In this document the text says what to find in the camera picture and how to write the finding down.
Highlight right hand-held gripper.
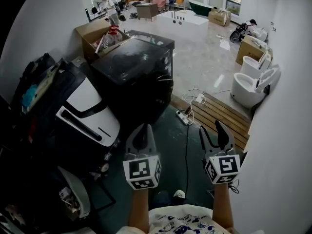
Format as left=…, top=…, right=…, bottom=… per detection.
left=199, top=120, right=241, bottom=185

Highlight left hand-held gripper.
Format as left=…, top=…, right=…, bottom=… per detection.
left=122, top=124, right=162, bottom=191

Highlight person's left forearm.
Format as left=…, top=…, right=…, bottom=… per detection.
left=128, top=188, right=151, bottom=234

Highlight person's right forearm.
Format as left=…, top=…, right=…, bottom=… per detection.
left=212, top=183, right=235, bottom=230

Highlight black glass-top machine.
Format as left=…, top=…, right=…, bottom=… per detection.
left=91, top=38, right=174, bottom=131

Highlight open cardboard box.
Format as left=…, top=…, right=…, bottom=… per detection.
left=75, top=18, right=131, bottom=64

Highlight wooden slatted platform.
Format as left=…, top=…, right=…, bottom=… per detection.
left=170, top=91, right=252, bottom=153

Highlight dark green round mat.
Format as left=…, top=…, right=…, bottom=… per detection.
left=97, top=101, right=220, bottom=229

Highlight white power strip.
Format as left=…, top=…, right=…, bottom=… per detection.
left=175, top=110, right=195, bottom=126

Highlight white toilet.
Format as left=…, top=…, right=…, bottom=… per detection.
left=240, top=51, right=273, bottom=79
left=230, top=64, right=281, bottom=109

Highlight white and black appliance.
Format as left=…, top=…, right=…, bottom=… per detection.
left=48, top=59, right=122, bottom=160

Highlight dark blue jeans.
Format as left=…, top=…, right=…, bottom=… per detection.
left=153, top=191, right=189, bottom=208

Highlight white ceramic fixture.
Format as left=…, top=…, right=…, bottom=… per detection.
left=57, top=166, right=91, bottom=221

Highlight printed white shirt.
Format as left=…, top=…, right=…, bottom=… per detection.
left=117, top=203, right=266, bottom=234

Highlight brown cardboard box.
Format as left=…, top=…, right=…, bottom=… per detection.
left=208, top=8, right=232, bottom=28
left=235, top=35, right=269, bottom=65

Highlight pale tube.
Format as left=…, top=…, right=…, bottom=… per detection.
left=94, top=38, right=106, bottom=58

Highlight clear water bottle red cap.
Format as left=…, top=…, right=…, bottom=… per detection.
left=102, top=25, right=123, bottom=50

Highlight white bathtub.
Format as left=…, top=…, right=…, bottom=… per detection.
left=156, top=10, right=209, bottom=35

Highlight brown cabinet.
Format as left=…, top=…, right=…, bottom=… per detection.
left=136, top=2, right=158, bottom=21

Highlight green bathtub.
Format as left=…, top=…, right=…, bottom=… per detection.
left=188, top=0, right=215, bottom=17

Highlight window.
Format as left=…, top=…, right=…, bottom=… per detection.
left=225, top=0, right=243, bottom=16

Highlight pink chair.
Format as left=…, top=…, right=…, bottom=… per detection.
left=153, top=0, right=169, bottom=12

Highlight black power cable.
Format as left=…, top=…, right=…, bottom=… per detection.
left=184, top=120, right=191, bottom=197

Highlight white cable bundle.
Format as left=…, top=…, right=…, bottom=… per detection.
left=181, top=88, right=231, bottom=125

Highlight thin gripper cable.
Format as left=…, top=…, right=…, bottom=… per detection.
left=229, top=179, right=241, bottom=195

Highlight black metal frame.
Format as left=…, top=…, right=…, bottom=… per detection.
left=90, top=176, right=117, bottom=211

